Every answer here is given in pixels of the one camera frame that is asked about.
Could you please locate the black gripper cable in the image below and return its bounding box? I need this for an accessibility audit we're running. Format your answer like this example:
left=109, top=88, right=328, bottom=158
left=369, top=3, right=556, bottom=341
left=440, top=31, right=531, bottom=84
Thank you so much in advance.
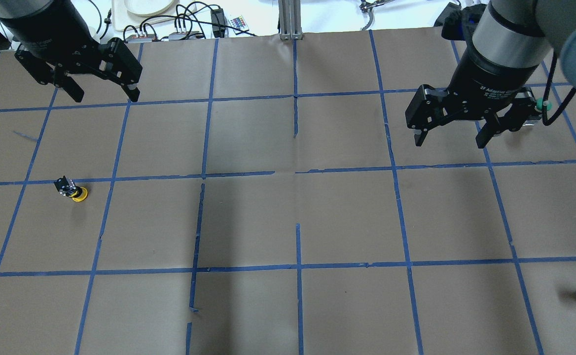
left=542, top=49, right=576, bottom=126

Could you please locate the remote control with coloured keys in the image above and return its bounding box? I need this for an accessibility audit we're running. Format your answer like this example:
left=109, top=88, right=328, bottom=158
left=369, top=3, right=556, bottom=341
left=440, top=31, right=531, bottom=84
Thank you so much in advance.
left=228, top=16, right=249, bottom=32

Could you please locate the yellow push button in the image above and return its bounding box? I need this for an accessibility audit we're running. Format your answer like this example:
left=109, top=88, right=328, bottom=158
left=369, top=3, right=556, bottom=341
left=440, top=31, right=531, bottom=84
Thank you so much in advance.
left=54, top=176, right=89, bottom=202

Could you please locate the green push button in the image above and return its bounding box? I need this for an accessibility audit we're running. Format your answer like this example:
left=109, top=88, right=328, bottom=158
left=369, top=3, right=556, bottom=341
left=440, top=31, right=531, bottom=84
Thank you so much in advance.
left=536, top=98, right=552, bottom=112

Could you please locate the black power adapter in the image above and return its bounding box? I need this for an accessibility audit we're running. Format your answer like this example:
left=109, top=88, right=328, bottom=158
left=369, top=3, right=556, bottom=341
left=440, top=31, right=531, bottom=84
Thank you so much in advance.
left=211, top=7, right=227, bottom=38

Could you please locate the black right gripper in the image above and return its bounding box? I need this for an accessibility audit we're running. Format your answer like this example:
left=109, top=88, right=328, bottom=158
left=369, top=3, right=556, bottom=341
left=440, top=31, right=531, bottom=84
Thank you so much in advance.
left=405, top=47, right=541, bottom=149

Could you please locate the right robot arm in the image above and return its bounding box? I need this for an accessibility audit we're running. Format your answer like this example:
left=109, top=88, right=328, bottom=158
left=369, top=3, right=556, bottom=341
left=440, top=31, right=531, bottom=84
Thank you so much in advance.
left=405, top=0, right=576, bottom=148

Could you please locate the beige tray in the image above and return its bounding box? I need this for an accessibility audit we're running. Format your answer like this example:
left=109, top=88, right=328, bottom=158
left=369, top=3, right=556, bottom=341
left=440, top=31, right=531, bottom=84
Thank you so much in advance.
left=111, top=0, right=183, bottom=32

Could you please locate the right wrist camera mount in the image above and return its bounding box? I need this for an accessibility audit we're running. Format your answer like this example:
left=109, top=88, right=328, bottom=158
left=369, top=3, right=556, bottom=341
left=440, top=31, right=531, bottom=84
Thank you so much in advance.
left=434, top=3, right=487, bottom=41

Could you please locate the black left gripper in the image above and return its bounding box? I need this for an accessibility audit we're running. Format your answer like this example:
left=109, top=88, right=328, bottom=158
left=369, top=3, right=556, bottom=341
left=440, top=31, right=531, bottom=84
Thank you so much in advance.
left=2, top=11, right=143, bottom=103

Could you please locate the beige round plate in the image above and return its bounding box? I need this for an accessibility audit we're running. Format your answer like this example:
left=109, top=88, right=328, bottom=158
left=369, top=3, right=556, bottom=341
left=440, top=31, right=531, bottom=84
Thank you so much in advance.
left=124, top=0, right=175, bottom=17

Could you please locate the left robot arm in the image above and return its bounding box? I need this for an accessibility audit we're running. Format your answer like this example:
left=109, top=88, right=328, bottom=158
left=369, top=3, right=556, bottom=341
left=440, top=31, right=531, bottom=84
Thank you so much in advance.
left=0, top=0, right=143, bottom=103

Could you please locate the aluminium frame post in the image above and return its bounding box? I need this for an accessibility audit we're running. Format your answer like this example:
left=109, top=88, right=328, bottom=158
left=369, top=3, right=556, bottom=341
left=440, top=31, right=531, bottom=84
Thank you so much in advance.
left=278, top=0, right=303, bottom=42

